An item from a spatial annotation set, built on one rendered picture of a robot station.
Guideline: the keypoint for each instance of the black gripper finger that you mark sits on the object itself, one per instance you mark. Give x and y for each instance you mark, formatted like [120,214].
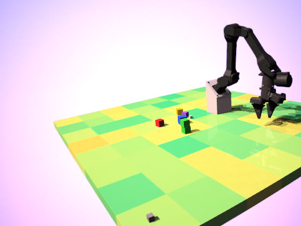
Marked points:
[270,109]
[258,109]

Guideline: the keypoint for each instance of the yellow block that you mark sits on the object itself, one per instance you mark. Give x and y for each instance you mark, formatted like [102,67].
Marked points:
[179,111]

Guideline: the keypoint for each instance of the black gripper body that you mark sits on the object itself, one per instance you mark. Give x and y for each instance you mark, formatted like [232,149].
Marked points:
[263,98]

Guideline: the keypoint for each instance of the red block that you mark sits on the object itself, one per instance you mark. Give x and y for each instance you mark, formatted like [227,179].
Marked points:
[159,122]

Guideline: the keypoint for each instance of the green block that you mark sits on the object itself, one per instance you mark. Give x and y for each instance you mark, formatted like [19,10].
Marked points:
[186,130]
[185,122]

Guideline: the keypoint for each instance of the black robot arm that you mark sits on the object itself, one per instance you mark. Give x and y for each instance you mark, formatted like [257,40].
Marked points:
[265,63]

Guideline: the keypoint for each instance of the purple block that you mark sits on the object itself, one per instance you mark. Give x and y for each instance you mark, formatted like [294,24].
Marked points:
[185,113]

